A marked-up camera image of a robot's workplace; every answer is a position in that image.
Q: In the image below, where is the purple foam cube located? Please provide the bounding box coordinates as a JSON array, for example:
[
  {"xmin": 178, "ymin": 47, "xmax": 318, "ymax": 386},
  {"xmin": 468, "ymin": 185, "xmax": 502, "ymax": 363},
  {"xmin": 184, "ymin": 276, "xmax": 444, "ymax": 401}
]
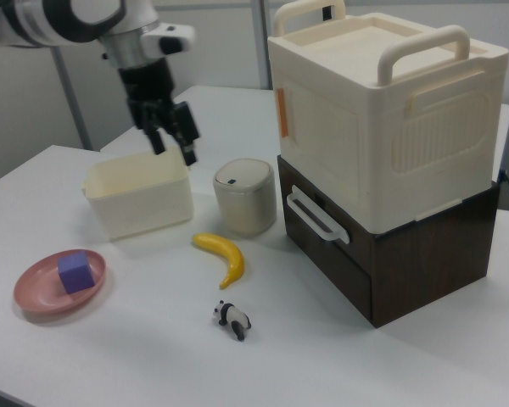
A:
[{"xmin": 57, "ymin": 250, "xmax": 97, "ymax": 295}]

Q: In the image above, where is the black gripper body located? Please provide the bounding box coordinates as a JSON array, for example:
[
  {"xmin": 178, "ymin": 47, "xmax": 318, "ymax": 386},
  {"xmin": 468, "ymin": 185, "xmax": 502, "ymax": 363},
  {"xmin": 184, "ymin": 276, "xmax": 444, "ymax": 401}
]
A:
[{"xmin": 117, "ymin": 58, "xmax": 177, "ymax": 131}]

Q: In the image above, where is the small beige lidded bin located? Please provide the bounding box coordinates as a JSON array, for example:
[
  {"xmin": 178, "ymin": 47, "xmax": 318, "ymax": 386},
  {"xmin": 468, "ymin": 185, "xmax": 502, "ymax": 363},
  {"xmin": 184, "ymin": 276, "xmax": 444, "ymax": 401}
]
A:
[{"xmin": 212, "ymin": 158, "xmax": 277, "ymax": 237}]

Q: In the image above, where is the panda figurine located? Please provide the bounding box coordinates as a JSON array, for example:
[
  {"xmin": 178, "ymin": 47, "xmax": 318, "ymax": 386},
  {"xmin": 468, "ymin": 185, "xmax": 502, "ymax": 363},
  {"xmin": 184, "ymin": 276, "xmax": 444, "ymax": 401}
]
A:
[{"xmin": 213, "ymin": 299, "xmax": 252, "ymax": 342}]

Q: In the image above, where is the dark brown drawer cabinet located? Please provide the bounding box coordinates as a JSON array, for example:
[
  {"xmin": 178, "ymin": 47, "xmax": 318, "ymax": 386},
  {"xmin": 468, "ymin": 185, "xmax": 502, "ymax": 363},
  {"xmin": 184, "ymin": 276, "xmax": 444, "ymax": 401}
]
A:
[{"xmin": 277, "ymin": 154, "xmax": 501, "ymax": 328}]

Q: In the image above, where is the cream open plastic box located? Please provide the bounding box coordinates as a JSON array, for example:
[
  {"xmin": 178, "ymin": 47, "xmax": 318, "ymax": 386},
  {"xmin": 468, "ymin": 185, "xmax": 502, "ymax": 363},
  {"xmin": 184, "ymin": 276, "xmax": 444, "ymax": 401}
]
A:
[{"xmin": 81, "ymin": 146, "xmax": 195, "ymax": 243}]

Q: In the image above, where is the white drawer handle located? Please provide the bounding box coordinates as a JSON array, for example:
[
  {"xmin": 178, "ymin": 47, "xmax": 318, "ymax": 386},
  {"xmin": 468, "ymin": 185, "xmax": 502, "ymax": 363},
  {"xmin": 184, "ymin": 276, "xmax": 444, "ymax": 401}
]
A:
[{"xmin": 287, "ymin": 185, "xmax": 350, "ymax": 245}]

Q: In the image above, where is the cream storage box with handles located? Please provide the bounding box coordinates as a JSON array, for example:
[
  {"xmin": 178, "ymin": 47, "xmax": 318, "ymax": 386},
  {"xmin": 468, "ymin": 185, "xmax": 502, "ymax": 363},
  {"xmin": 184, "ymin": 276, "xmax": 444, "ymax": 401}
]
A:
[{"xmin": 266, "ymin": 0, "xmax": 509, "ymax": 233}]

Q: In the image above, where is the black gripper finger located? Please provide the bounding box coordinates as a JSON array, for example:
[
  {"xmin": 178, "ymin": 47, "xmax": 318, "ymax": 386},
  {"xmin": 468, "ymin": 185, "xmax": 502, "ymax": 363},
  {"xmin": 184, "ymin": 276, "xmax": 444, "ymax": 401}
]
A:
[
  {"xmin": 169, "ymin": 100, "xmax": 201, "ymax": 167},
  {"xmin": 142, "ymin": 100, "xmax": 167, "ymax": 156}
]

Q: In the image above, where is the yellow toy banana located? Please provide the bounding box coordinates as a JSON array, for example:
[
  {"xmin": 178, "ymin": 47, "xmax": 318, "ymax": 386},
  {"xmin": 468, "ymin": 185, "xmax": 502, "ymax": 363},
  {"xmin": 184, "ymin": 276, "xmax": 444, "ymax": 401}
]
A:
[{"xmin": 191, "ymin": 231, "xmax": 246, "ymax": 292}]

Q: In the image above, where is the pink plastic plate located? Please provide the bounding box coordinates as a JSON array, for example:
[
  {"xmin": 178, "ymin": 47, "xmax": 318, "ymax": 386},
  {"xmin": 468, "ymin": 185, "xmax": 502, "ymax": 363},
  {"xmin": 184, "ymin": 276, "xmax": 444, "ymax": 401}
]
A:
[{"xmin": 13, "ymin": 248, "xmax": 108, "ymax": 315}]

